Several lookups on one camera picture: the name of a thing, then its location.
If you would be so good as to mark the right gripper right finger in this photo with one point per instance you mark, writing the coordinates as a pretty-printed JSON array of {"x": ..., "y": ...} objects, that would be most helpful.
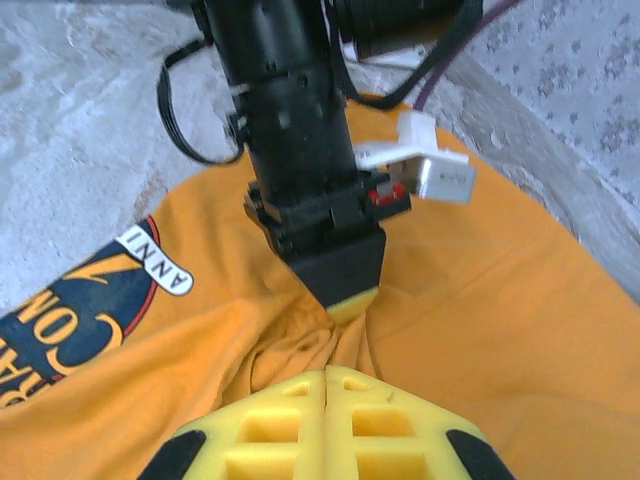
[{"x": 380, "y": 435}]

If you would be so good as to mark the orange t-shirt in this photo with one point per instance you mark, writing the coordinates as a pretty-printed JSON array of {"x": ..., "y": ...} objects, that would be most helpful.
[{"x": 500, "y": 325}]

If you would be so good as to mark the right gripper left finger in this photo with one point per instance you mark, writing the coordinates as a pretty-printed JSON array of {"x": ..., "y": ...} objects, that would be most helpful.
[{"x": 280, "y": 435}]

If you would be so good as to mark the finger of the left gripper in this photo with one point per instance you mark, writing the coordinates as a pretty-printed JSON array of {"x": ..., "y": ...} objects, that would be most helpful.
[{"x": 340, "y": 270}]

